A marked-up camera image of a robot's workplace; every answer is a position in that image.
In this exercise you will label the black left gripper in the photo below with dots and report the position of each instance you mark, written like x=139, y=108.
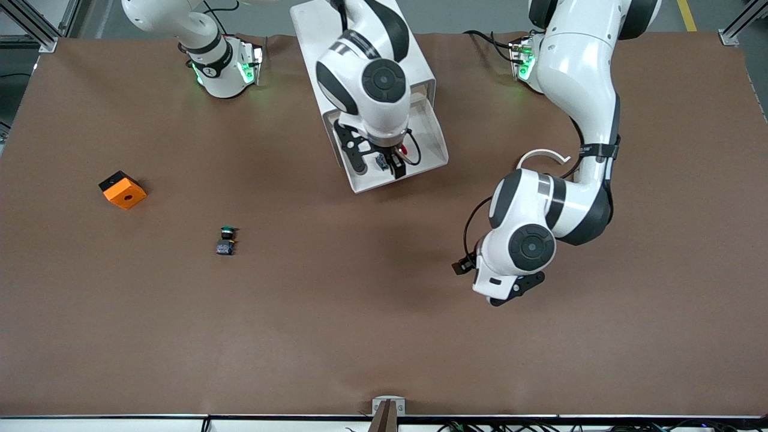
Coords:
x=464, y=266

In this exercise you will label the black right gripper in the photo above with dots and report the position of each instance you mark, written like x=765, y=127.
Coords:
x=390, y=153

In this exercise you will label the red push button switch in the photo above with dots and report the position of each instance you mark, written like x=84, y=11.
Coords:
x=381, y=161

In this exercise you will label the white plastic drawer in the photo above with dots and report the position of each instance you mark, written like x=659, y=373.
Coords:
x=432, y=144

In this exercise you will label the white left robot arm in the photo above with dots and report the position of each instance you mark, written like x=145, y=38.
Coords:
x=576, y=78

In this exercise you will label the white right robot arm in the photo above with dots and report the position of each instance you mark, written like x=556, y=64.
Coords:
x=354, y=102

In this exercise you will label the white drawer cabinet housing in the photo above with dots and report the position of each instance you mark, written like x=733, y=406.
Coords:
x=306, y=36

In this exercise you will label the orange and black button box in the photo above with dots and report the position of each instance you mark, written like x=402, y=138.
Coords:
x=126, y=195

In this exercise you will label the brown table cover mat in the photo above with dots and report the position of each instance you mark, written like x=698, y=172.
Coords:
x=384, y=312

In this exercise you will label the white curved plastic part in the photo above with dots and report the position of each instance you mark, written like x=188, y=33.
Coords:
x=543, y=152

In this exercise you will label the grey bracket with brown post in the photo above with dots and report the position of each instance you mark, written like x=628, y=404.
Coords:
x=389, y=420

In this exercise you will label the green push button switch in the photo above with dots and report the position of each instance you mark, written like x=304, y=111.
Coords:
x=225, y=247

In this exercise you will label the aluminium frame profile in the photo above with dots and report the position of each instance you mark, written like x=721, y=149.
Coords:
x=45, y=39
x=735, y=30

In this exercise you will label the white table edge rail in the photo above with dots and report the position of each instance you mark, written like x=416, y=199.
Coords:
x=90, y=426

